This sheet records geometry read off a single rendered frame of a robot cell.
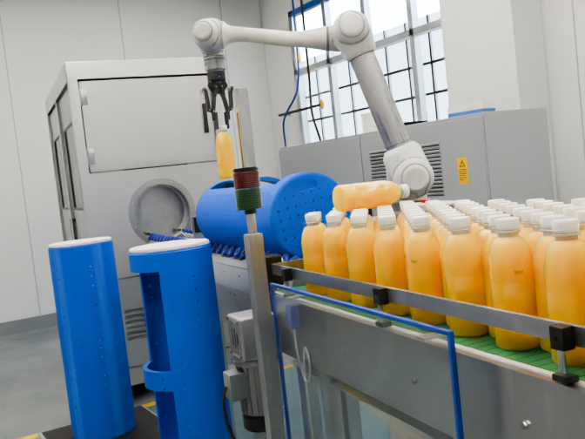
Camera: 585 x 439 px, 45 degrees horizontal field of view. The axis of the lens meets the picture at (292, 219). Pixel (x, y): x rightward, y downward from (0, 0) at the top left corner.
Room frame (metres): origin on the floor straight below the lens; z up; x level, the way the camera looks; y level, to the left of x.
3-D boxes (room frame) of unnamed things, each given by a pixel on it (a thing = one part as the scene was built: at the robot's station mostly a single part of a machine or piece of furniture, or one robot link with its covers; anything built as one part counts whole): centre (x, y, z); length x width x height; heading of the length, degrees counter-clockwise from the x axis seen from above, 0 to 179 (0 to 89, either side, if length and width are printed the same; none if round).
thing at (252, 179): (1.69, 0.10, 1.23); 0.06 x 0.06 x 0.04
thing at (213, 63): (2.92, 0.25, 1.71); 0.09 x 0.09 x 0.06
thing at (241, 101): (3.68, 0.20, 0.85); 0.06 x 0.06 x 1.70; 23
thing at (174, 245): (2.45, 0.44, 1.03); 0.28 x 0.28 x 0.01
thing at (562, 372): (0.97, -0.36, 0.94); 0.03 x 0.02 x 0.08; 23
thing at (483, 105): (4.05, -1.09, 1.48); 0.24 x 0.12 x 0.08; 39
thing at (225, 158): (2.92, 0.25, 1.34); 0.07 x 0.07 x 0.20
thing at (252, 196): (1.69, 0.10, 1.18); 0.06 x 0.06 x 0.05
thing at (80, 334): (3.19, 0.97, 0.59); 0.28 x 0.28 x 0.88
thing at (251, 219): (1.69, 0.10, 1.18); 0.06 x 0.06 x 0.16
